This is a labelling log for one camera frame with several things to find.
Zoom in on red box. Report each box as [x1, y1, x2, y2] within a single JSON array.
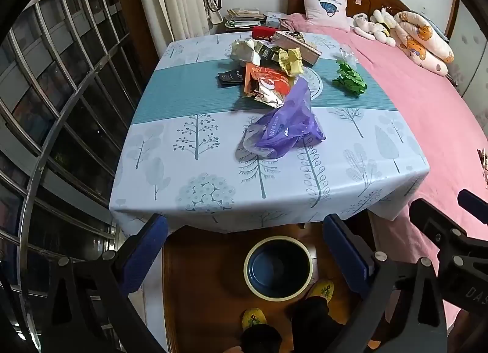
[[252, 26, 283, 39]]

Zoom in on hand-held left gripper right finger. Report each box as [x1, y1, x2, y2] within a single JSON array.
[[322, 214, 447, 353]]

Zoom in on dark green packets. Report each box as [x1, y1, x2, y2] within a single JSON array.
[[257, 42, 283, 66]]

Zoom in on bear print bolster pillow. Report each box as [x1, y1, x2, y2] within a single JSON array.
[[393, 11, 455, 77]]

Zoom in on beige wrapper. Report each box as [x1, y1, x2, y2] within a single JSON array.
[[231, 38, 262, 64]]

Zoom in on clear plastic bag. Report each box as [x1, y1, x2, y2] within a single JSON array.
[[335, 44, 359, 70]]

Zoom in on stack of books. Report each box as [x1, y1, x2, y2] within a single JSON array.
[[224, 7, 267, 30]]

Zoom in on pink bed blanket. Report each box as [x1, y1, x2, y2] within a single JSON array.
[[284, 14, 488, 334]]

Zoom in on orange snack packet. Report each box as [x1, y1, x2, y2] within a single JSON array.
[[244, 63, 294, 108]]

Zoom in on floral wardrobe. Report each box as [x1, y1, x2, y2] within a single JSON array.
[[444, 0, 488, 117]]

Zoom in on purple plastic bag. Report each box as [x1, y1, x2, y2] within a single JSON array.
[[239, 78, 327, 159]]

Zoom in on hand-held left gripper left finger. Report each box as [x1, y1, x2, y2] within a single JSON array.
[[38, 214, 170, 353]]

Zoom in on small figurine dolls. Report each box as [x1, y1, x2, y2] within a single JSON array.
[[476, 149, 488, 186]]

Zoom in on black card packet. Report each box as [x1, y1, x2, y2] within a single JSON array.
[[217, 68, 246, 88]]

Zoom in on metal window grille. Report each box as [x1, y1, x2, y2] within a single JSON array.
[[0, 0, 153, 338]]

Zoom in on small light blue box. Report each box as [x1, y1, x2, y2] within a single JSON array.
[[263, 12, 288, 30]]

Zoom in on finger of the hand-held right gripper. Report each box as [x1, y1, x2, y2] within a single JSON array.
[[457, 189, 488, 217], [409, 198, 475, 256]]

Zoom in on brown cardboard box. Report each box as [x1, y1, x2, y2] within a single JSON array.
[[271, 31, 321, 66]]

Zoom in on green wrapper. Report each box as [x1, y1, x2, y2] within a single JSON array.
[[332, 61, 367, 95]]

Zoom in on yellow wrapper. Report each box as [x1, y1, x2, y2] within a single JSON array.
[[278, 48, 303, 76]]

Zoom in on white pillow with blue print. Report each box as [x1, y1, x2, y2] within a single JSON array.
[[301, 0, 351, 31]]

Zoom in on dark blue bin cream rim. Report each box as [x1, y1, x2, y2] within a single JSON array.
[[243, 236, 314, 299]]

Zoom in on white yellow plush toy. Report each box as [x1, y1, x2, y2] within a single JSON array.
[[371, 8, 399, 47]]

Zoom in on tree print tablecloth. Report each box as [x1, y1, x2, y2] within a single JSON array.
[[109, 31, 431, 234]]

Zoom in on person's black trousers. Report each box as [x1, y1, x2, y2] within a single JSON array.
[[229, 296, 357, 353]]

